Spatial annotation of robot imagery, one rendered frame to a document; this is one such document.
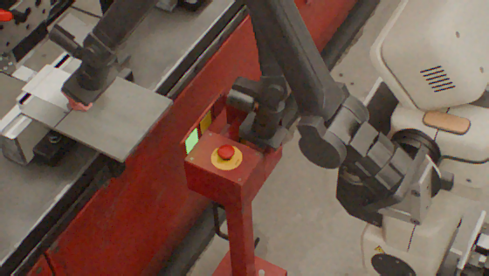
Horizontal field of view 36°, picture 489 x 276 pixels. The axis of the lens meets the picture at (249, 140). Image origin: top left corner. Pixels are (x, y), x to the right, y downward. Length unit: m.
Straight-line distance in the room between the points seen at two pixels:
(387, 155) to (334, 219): 1.41
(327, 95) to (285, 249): 1.42
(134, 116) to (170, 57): 0.33
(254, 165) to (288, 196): 0.91
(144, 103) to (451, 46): 0.69
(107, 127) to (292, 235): 1.13
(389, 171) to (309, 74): 0.20
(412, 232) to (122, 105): 0.64
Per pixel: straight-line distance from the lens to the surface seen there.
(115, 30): 1.31
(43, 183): 1.67
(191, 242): 2.50
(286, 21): 1.08
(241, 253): 2.15
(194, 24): 1.93
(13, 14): 1.44
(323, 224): 2.58
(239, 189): 1.72
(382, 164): 1.19
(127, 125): 1.56
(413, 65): 1.20
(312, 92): 1.14
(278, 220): 2.58
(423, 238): 1.53
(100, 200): 1.78
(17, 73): 1.72
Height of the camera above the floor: 2.17
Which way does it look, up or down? 51 degrees down
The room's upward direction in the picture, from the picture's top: 3 degrees counter-clockwise
